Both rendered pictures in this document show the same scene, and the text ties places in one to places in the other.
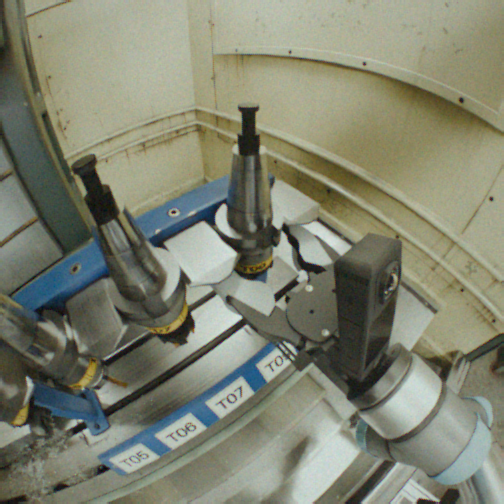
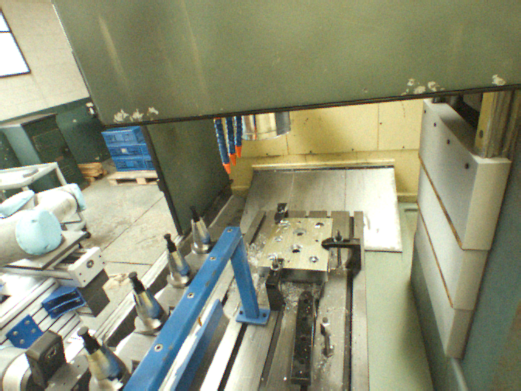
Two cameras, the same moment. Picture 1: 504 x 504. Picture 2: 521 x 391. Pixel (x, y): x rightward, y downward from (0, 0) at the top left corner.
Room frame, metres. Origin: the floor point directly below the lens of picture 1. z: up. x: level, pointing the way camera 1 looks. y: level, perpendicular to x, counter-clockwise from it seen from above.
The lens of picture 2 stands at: (0.57, 0.09, 1.64)
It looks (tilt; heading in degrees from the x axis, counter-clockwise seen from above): 27 degrees down; 150
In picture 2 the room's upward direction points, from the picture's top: 10 degrees counter-clockwise
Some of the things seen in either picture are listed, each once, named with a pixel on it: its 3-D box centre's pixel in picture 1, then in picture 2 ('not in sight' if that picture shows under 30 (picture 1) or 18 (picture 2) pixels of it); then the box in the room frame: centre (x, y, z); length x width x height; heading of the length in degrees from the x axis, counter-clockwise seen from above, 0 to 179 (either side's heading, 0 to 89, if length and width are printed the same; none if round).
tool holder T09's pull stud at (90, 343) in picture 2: (248, 127); (87, 338); (0.17, 0.00, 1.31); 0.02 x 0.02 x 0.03
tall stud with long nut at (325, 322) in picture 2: not in sight; (326, 336); (0.19, 0.42, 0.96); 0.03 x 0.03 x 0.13
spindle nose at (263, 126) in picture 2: not in sight; (262, 108); (-0.10, 0.52, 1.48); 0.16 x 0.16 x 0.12
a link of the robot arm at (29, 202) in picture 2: not in sight; (25, 211); (-0.80, -0.16, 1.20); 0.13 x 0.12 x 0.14; 79
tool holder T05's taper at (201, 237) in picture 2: not in sight; (199, 231); (-0.05, 0.26, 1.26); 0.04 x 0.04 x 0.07
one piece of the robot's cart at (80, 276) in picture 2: not in sight; (55, 264); (-0.80, -0.17, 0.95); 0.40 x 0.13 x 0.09; 40
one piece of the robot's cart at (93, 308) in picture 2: not in sight; (68, 297); (-0.80, -0.20, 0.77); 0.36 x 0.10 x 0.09; 40
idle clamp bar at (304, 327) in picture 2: not in sight; (305, 336); (0.14, 0.39, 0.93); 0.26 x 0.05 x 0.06; 135
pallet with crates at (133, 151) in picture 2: not in sight; (150, 150); (-4.17, 0.95, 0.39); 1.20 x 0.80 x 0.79; 40
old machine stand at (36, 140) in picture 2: not in sight; (47, 158); (-4.77, -0.35, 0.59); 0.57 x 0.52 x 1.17; 130
